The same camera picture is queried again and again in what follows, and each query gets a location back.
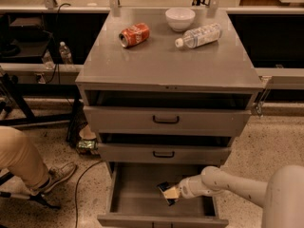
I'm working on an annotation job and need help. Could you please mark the red soda can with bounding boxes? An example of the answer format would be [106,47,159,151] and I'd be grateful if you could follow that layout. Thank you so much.
[119,23,150,48]

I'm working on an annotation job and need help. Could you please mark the white bowl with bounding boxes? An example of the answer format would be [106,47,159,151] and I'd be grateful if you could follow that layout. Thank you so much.
[165,8,196,31]

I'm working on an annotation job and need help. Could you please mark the clear plastic water bottle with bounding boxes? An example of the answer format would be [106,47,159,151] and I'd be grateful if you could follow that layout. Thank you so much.
[175,23,221,48]

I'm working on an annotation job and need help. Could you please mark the black floor cable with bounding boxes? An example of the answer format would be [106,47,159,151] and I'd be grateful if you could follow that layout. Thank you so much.
[73,160,105,228]

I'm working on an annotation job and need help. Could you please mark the grey open bottom drawer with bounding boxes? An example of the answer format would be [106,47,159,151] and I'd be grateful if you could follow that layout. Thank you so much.
[98,162,228,228]

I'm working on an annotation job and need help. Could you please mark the grey top drawer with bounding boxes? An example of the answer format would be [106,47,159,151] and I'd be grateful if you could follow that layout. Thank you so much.
[84,106,251,137]

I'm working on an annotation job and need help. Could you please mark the grey middle drawer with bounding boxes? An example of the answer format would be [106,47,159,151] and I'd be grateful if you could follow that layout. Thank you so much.
[98,143,231,165]

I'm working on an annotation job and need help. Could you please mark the grey metal drawer cabinet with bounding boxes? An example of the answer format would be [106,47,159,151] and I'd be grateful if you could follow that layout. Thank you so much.
[75,7,265,228]

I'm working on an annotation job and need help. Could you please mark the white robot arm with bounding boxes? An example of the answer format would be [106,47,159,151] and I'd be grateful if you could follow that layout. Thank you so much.
[158,165,304,228]

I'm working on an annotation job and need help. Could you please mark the grey sneaker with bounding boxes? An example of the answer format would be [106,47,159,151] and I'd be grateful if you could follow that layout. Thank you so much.
[41,162,77,194]

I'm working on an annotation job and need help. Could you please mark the black chair base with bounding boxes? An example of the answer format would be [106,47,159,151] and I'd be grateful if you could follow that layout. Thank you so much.
[0,172,60,209]

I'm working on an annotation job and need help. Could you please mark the black stand frame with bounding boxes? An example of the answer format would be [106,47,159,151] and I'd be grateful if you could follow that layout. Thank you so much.
[0,66,76,127]

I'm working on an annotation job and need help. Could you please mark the water bottle behind cabinet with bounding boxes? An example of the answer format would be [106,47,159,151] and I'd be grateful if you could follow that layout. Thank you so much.
[59,42,73,65]

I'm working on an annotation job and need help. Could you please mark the person leg beige trousers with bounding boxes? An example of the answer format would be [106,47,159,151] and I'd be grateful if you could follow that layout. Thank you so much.
[0,126,50,191]

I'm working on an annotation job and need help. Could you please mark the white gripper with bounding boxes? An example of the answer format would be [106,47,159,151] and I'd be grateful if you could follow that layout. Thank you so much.
[163,175,206,200]

